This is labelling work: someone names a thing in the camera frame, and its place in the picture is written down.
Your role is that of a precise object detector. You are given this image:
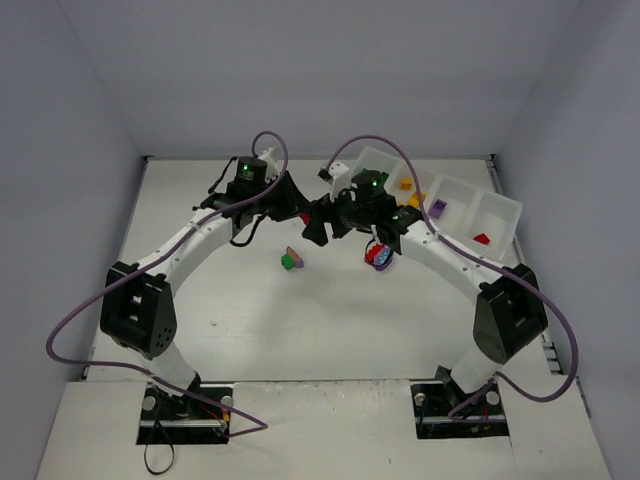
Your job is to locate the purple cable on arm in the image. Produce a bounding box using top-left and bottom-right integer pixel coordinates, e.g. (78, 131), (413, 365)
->
(317, 134), (579, 422)
(45, 130), (291, 437)

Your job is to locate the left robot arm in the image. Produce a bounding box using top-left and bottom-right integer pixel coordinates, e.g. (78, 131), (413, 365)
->
(100, 150), (310, 396)

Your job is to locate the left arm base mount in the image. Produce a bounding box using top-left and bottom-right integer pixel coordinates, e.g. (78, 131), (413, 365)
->
(136, 384), (231, 446)

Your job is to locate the red lego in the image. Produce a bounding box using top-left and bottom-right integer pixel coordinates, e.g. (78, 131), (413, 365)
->
(473, 233), (491, 246)

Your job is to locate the purple paw print lego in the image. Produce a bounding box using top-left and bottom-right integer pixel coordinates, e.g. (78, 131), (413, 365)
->
(372, 247), (394, 272)

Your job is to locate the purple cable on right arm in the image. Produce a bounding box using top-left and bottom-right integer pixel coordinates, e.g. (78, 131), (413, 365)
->
(317, 134), (579, 422)

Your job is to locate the black cable loop at front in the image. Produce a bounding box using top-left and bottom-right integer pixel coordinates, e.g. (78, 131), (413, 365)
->
(143, 419), (176, 475)

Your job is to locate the purple butterfly lego brick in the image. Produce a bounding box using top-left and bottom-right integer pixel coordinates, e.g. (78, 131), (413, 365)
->
(286, 246), (304, 269)

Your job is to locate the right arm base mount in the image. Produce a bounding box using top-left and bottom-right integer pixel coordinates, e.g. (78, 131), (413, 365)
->
(410, 380), (509, 440)

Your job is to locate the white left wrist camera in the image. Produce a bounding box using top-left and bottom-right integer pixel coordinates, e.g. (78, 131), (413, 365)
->
(258, 146), (281, 183)

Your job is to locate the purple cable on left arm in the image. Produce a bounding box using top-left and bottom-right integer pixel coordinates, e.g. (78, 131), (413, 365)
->
(45, 130), (291, 437)

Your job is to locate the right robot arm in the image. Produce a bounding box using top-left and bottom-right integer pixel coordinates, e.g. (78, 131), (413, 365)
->
(303, 169), (548, 394)

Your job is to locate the green half-round lego brick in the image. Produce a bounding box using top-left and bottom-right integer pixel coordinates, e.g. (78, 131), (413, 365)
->
(281, 254), (295, 271)

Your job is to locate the purple square lego brick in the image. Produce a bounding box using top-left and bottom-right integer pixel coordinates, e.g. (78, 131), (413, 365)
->
(428, 199), (447, 219)

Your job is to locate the clear plastic divided tray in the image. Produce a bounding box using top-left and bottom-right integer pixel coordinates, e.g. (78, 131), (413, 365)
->
(351, 147), (522, 261)

